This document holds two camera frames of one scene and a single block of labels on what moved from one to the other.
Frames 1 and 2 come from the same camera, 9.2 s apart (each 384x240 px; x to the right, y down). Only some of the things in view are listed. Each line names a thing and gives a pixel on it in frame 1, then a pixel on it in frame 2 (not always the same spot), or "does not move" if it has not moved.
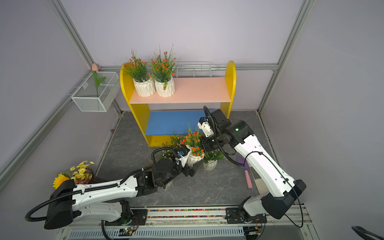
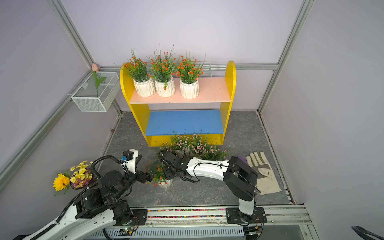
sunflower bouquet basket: x=82 y=174 does not move
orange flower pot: x=193 y=140 → x=188 y=72
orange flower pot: x=162 y=69 does not move
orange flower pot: x=138 y=71 does not move
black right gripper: x=206 y=148 → x=167 y=176
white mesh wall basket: x=100 y=92 does not move
